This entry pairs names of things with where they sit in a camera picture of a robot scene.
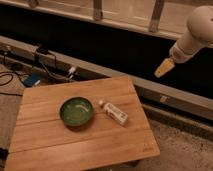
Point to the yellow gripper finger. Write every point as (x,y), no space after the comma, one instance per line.
(166,66)

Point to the white plastic bottle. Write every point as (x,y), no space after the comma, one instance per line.
(114,112)

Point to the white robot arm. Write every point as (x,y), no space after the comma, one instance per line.
(198,35)

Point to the green ceramic bowl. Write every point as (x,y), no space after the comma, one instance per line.
(76,111)

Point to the white plug connector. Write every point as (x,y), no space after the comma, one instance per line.
(71,72)

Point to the black clamp device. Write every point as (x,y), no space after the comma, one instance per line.
(41,50)

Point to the blue box on floor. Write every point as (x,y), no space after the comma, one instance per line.
(31,80)

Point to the wooden table board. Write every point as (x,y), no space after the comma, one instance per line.
(41,142)

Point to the grey metal rail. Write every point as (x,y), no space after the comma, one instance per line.
(172,97)

